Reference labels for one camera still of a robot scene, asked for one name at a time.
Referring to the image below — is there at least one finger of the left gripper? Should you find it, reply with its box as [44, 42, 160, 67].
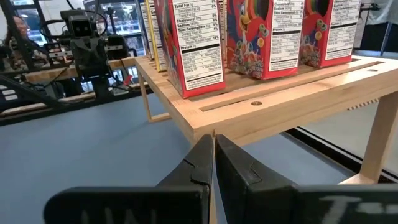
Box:
[43, 42, 74, 68]
[104, 34, 130, 60]

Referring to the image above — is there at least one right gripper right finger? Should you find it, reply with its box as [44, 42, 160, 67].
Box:
[215, 135, 398, 224]

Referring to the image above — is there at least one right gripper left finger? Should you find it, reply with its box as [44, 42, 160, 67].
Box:
[45, 134, 215, 224]

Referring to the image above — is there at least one blue Frosted Flakes cereal box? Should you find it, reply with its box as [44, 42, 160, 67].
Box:
[136, 0, 153, 60]

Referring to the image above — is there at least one red Froot Loops cereal box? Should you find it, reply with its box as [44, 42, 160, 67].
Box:
[154, 0, 227, 99]
[300, 0, 361, 68]
[226, 0, 305, 80]

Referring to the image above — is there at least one wooden slatted shelf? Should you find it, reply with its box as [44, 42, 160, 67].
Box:
[134, 54, 398, 224]

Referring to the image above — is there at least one person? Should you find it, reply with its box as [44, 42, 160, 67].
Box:
[0, 15, 47, 72]

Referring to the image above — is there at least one grey-blue table mat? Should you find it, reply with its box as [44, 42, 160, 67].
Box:
[0, 93, 358, 224]

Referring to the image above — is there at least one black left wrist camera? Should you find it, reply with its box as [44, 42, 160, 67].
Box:
[60, 9, 94, 40]

